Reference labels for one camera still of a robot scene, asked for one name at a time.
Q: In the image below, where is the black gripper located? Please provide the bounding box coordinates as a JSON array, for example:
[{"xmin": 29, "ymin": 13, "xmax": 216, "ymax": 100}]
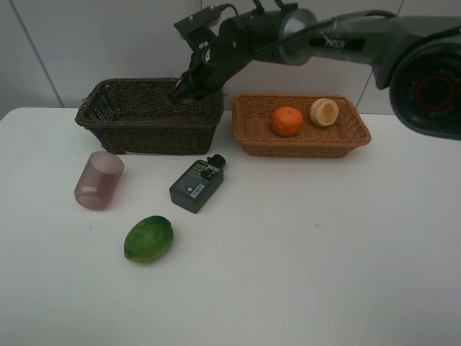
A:
[{"xmin": 170, "ymin": 34, "xmax": 252, "ymax": 104}]

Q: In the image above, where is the orange mandarin fruit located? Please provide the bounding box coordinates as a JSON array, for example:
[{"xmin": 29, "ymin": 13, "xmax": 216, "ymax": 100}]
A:
[{"xmin": 271, "ymin": 107, "xmax": 304, "ymax": 136}]

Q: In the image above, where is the green lime fruit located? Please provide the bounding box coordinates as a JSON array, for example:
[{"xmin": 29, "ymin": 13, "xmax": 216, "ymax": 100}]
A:
[{"xmin": 123, "ymin": 216, "xmax": 174, "ymax": 265}]

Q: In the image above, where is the pink bottle white cap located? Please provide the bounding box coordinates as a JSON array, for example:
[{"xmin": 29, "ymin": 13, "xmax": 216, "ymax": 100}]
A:
[{"xmin": 184, "ymin": 98, "xmax": 197, "ymax": 105}]

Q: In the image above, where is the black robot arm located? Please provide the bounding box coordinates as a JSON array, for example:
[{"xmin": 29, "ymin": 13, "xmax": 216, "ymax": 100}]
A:
[{"xmin": 171, "ymin": 1, "xmax": 460, "ymax": 102}]

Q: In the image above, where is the dark brown wicker basket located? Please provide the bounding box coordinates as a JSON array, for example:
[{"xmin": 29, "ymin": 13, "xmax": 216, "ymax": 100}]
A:
[{"xmin": 75, "ymin": 78, "xmax": 224, "ymax": 156}]

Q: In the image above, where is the orange wicker basket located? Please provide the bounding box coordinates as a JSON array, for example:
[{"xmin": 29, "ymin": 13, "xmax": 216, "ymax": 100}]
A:
[{"xmin": 232, "ymin": 92, "xmax": 372, "ymax": 158}]

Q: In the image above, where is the dark grey flat bottle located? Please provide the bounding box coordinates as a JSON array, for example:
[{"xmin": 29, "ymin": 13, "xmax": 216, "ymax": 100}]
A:
[{"xmin": 169, "ymin": 154, "xmax": 226, "ymax": 213}]

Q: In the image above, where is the purple translucent plastic cup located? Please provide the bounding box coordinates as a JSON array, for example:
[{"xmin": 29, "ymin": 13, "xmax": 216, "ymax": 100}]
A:
[{"xmin": 74, "ymin": 151, "xmax": 125, "ymax": 210}]

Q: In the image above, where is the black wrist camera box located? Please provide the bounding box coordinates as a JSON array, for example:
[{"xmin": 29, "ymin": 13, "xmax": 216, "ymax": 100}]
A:
[{"xmin": 174, "ymin": 3, "xmax": 238, "ymax": 50}]

